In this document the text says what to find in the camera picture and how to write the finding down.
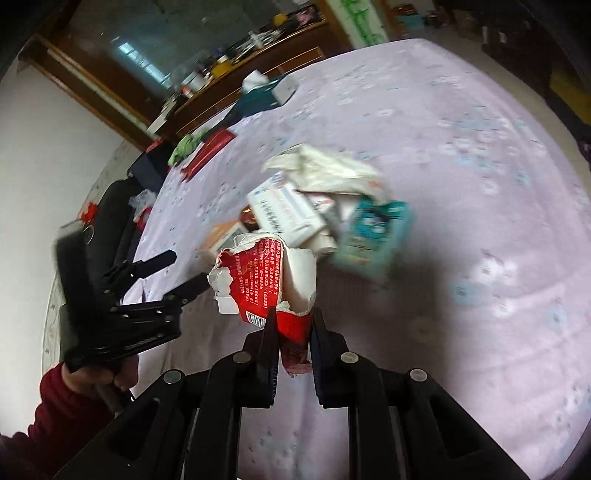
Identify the torn red white carton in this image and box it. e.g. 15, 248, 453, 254
207, 233, 317, 377

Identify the teal paper box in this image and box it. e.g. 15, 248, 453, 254
329, 197, 414, 283

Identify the white medicine box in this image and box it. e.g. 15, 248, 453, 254
246, 172, 328, 247

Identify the white paper bag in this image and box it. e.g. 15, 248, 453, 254
263, 143, 393, 205

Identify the red sleeve forearm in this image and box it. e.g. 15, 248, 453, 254
1, 362, 114, 479

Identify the left hand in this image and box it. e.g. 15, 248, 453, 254
61, 355, 139, 397

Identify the black chair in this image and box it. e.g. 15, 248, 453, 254
85, 178, 143, 290

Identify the small orange white box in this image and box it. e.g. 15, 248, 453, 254
199, 220, 247, 263

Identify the red snack wrapper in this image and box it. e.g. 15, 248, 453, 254
238, 206, 259, 232

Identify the red flat box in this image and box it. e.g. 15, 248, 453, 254
181, 128, 235, 181

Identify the green cloth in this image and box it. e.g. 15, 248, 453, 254
167, 129, 208, 168

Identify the teal tissue box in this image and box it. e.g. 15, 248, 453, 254
221, 70, 298, 128

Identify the wooden sideboard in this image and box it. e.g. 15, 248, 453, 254
156, 21, 349, 141

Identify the bamboo painted door panel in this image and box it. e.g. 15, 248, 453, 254
328, 0, 389, 49

